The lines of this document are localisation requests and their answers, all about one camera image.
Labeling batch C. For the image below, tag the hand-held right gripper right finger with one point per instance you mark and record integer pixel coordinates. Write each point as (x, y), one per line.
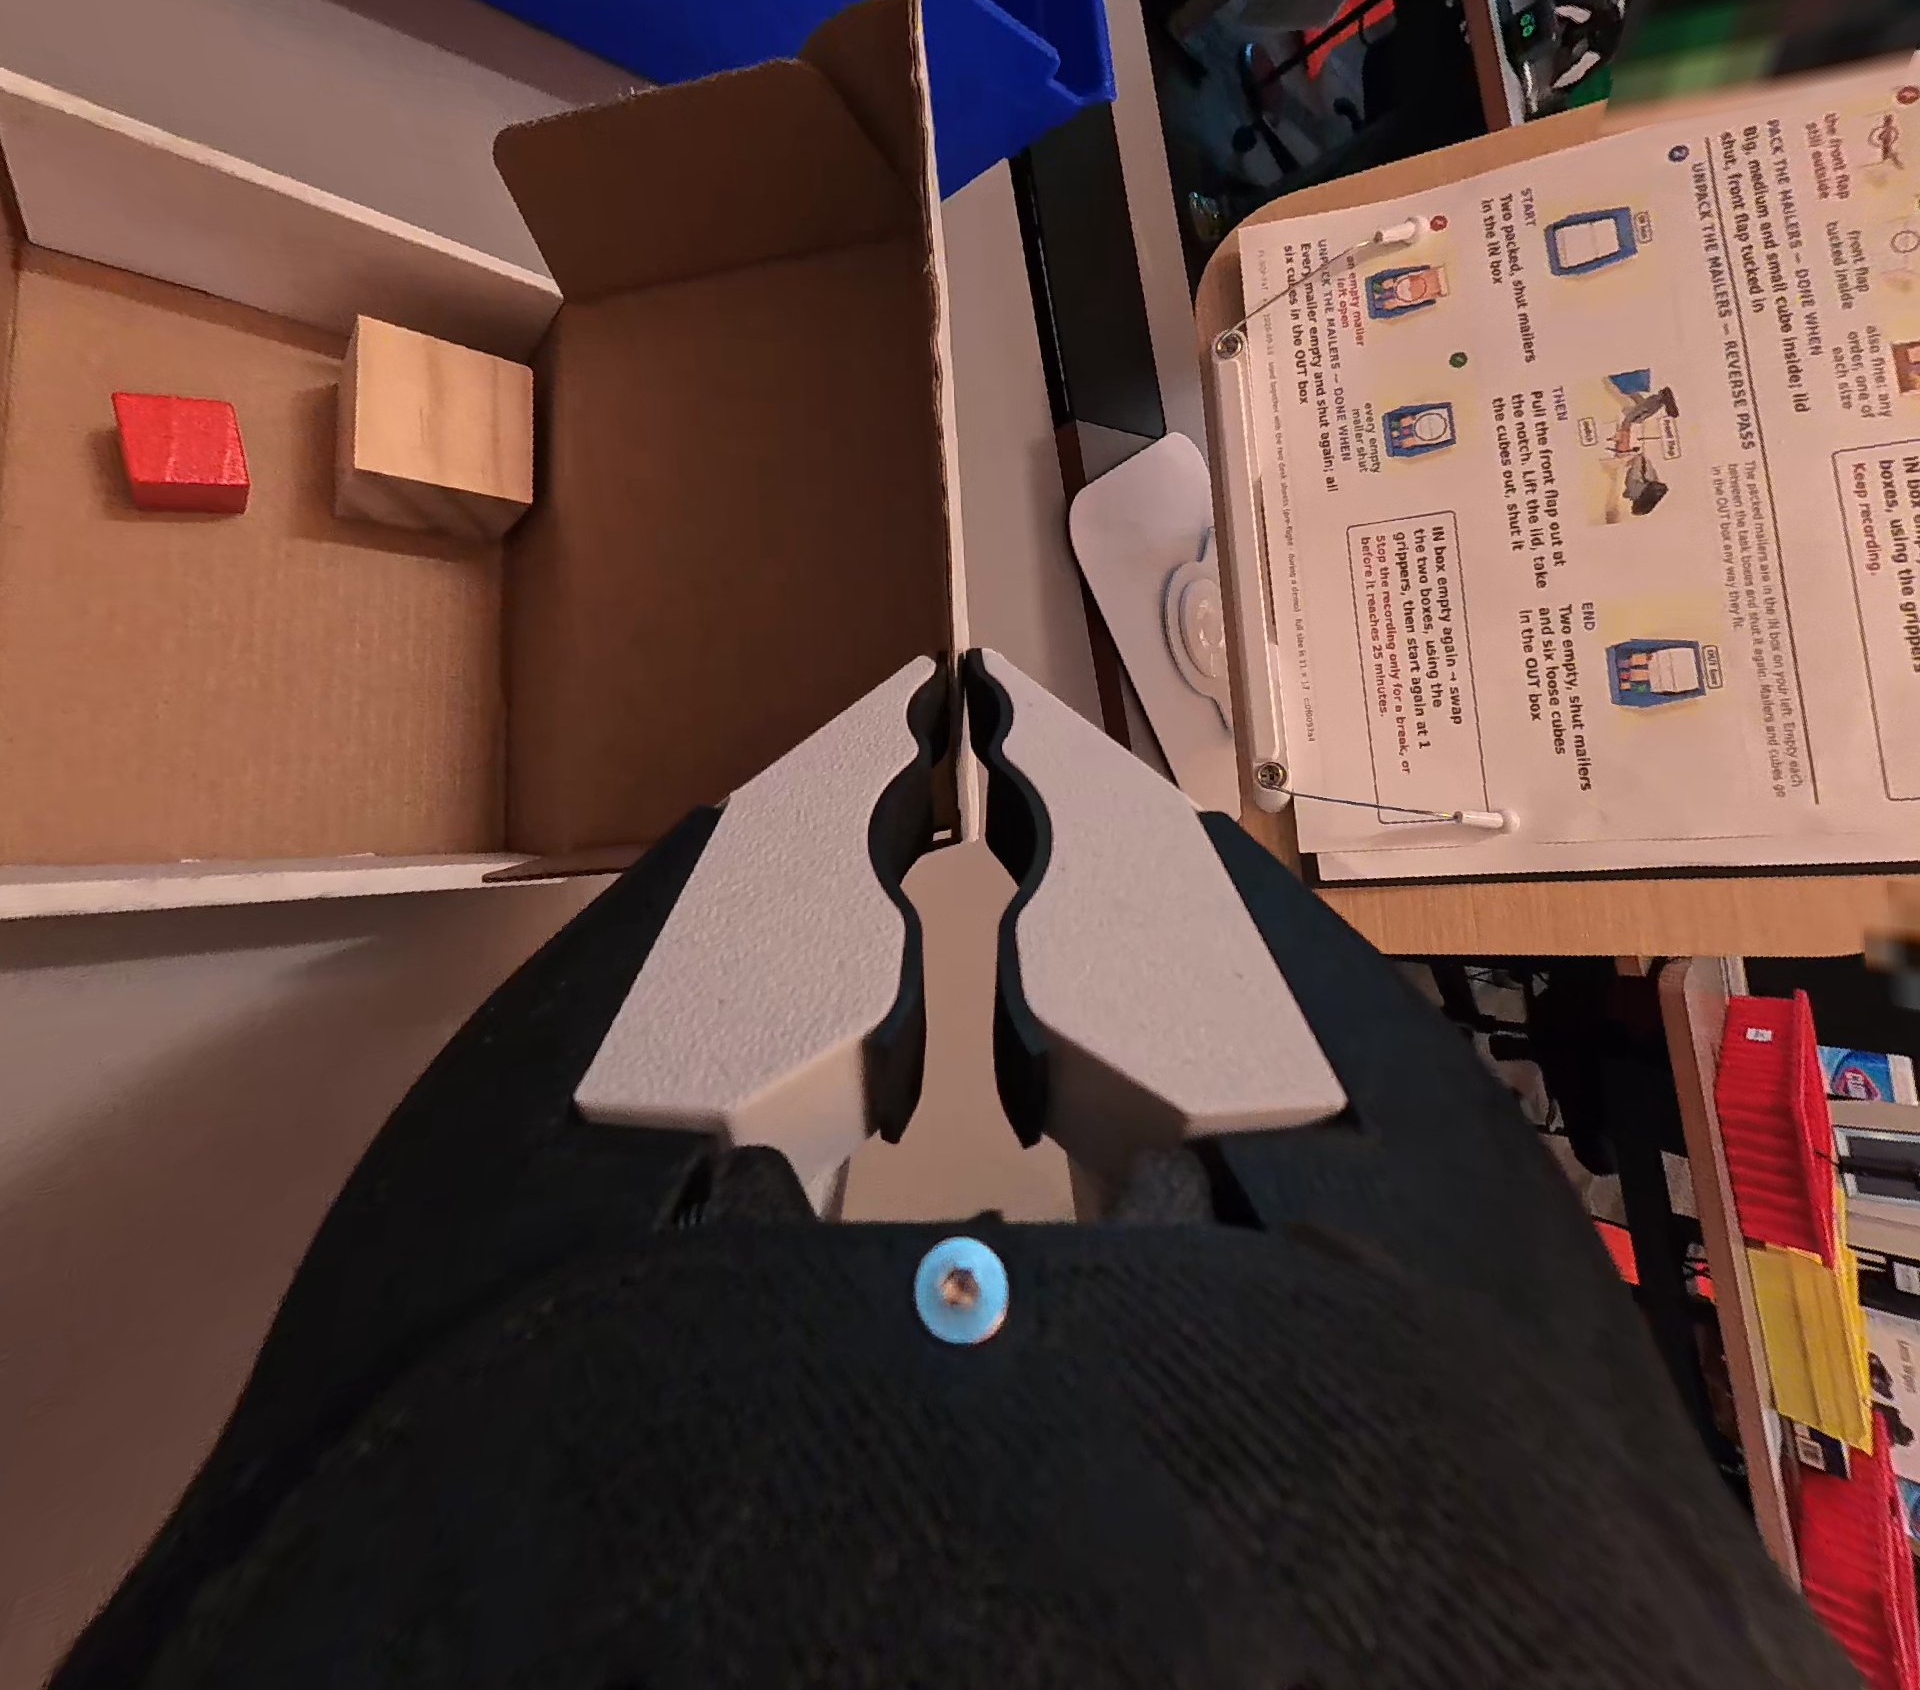
(1171, 970)

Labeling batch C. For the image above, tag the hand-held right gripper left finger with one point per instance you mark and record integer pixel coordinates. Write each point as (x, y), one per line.
(750, 970)

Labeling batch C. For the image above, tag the white cardboard mailer box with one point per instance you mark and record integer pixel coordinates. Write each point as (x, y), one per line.
(721, 445)

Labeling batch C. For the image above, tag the wooden cube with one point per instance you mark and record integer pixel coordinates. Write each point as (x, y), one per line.
(435, 430)

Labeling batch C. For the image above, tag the red cube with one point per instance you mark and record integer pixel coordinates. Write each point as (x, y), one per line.
(180, 452)

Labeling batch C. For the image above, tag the orange traffic cone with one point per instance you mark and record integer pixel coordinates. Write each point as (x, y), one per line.
(1616, 1252)

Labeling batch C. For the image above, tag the printed instruction sheet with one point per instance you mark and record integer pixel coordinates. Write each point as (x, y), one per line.
(1651, 520)

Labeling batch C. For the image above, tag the white wipes container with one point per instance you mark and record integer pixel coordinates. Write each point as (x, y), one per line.
(1868, 1074)

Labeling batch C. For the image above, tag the yellow plastic bin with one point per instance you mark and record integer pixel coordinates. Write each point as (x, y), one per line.
(1809, 1344)

